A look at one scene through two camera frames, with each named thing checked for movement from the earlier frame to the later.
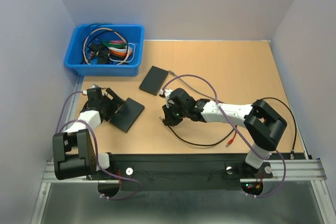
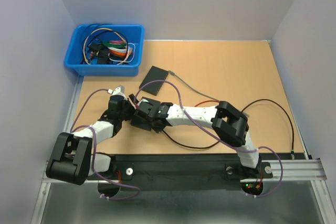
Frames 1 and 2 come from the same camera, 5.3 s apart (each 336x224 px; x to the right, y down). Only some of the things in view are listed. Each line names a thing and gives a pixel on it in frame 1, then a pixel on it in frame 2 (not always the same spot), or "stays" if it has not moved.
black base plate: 186,171 stays
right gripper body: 174,108 → 156,128
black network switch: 154,80 stays
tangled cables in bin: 104,45 stays
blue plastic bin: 73,59 stays
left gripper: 116,103 → 126,102
